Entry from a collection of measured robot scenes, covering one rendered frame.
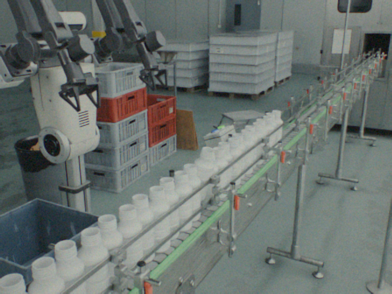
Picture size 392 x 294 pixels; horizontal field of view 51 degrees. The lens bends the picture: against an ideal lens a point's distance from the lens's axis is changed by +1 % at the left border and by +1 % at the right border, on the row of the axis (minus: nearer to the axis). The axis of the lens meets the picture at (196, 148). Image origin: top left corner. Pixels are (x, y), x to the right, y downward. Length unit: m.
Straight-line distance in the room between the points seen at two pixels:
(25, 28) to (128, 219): 0.82
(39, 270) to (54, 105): 1.01
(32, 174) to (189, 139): 2.19
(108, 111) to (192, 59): 5.00
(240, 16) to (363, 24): 6.71
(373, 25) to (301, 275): 3.74
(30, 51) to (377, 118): 4.95
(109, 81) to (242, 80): 4.64
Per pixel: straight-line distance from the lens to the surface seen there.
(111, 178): 3.82
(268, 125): 1.72
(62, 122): 1.70
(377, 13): 5.73
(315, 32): 11.50
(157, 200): 1.01
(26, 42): 1.49
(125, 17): 1.80
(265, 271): 2.78
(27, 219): 1.56
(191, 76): 8.45
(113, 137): 3.66
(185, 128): 4.83
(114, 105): 3.59
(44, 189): 3.26
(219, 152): 1.29
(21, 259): 1.60
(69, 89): 1.34
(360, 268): 2.97
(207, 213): 1.25
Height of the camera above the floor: 1.58
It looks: 18 degrees down
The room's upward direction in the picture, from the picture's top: straight up
